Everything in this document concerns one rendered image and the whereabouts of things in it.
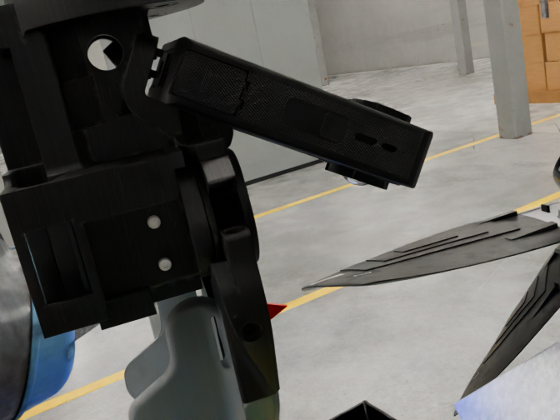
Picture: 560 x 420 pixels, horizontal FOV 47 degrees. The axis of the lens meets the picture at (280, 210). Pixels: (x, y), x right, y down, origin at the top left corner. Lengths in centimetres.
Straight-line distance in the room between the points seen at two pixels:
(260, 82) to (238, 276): 7
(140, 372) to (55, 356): 19
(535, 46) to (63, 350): 886
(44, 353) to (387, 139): 30
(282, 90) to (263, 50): 690
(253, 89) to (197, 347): 10
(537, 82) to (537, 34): 61
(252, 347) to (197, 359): 3
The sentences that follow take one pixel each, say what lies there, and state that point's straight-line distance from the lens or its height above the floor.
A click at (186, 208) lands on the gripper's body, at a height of 135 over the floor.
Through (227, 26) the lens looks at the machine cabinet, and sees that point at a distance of 699.
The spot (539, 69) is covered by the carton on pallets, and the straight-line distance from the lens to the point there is 918.
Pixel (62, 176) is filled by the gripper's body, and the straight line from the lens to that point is 24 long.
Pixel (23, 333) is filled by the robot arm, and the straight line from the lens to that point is 47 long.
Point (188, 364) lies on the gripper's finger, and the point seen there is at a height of 128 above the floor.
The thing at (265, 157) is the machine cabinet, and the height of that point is 25.
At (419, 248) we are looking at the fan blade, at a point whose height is 119.
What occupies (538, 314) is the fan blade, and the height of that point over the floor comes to 105.
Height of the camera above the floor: 139
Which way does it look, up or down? 14 degrees down
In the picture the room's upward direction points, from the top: 12 degrees counter-clockwise
